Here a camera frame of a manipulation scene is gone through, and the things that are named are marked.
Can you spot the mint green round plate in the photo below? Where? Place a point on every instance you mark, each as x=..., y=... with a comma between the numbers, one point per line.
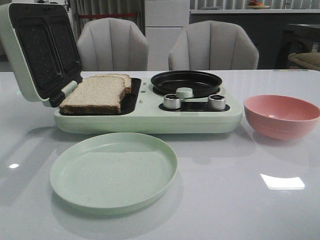
x=115, y=173

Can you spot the red barrier belt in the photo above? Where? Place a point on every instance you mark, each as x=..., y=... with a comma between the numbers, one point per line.
x=101, y=16

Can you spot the fruit plate on counter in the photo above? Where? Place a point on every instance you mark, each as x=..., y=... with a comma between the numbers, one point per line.
x=256, y=5

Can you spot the left silver control knob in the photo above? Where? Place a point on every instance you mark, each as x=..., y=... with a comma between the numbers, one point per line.
x=171, y=102

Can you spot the white cabinet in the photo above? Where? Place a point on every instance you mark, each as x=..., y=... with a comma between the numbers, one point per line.
x=163, y=22

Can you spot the right beige upholstered chair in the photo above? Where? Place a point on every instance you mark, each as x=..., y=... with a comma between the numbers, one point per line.
x=213, y=45

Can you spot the beige cushion at right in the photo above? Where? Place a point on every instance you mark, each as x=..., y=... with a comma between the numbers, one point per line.
x=307, y=60

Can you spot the right silver control knob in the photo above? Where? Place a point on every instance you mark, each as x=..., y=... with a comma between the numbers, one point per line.
x=216, y=102

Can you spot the pink plastic bowl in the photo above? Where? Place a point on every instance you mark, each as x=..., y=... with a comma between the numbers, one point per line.
x=281, y=117

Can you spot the bread slice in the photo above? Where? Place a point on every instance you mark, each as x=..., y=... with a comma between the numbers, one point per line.
x=127, y=80
x=95, y=95

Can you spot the left beige upholstered chair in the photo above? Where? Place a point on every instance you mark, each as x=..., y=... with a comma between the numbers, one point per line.
x=112, y=44

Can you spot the silver control knob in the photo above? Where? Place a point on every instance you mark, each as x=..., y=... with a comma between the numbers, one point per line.
x=171, y=102
x=216, y=102

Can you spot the mint green breakfast maker base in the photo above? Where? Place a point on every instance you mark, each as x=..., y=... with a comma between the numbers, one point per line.
x=150, y=117

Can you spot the mint green sandwich maker lid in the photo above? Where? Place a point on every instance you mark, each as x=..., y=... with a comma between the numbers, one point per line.
x=40, y=45

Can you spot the black round frying pan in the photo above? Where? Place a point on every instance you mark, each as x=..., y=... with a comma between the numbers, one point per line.
x=202, y=83

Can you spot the beige upholstered chair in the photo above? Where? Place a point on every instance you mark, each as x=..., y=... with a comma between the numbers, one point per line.
x=213, y=45
x=112, y=44

